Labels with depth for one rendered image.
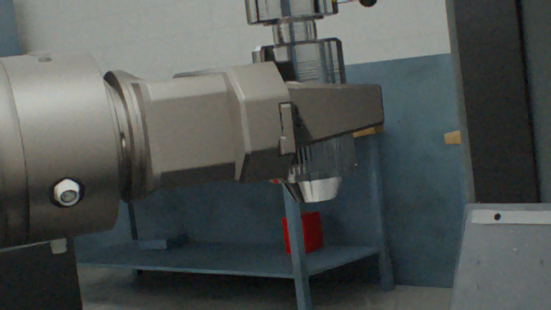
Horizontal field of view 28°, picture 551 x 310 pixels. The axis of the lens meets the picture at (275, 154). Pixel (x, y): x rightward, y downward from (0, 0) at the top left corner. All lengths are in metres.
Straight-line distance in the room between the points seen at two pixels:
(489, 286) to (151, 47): 6.27
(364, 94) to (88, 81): 0.14
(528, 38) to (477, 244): 0.18
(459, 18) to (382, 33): 4.90
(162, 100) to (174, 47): 6.47
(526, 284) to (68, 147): 0.51
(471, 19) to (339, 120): 0.41
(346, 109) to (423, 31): 5.15
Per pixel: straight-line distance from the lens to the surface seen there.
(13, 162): 0.49
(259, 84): 0.51
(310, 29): 0.57
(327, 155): 0.55
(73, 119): 0.50
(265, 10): 0.55
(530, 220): 0.93
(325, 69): 0.55
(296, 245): 5.34
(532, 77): 0.93
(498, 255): 0.94
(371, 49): 5.90
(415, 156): 5.79
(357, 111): 0.55
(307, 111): 0.54
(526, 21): 0.92
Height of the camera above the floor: 1.26
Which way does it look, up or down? 5 degrees down
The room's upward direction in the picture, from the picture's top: 7 degrees counter-clockwise
